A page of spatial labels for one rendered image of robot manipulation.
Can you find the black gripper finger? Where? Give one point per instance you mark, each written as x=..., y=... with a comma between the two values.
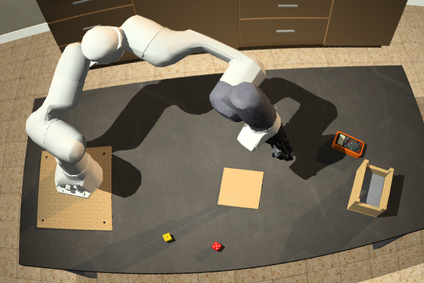
x=286, y=142
x=281, y=152

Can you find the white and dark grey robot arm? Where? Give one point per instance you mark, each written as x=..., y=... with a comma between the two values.
x=233, y=95

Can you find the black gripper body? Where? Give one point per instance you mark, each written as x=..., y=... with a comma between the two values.
x=275, y=139

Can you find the orange digital multimeter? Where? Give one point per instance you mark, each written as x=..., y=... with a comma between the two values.
x=348, y=145

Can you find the tan flat mat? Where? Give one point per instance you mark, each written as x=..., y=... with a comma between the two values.
x=240, y=188

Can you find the wooden crate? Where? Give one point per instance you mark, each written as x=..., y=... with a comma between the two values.
x=371, y=190

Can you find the yellow die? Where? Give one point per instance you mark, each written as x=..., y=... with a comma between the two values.
x=167, y=237

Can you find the red die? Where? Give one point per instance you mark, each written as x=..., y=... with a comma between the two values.
x=216, y=246

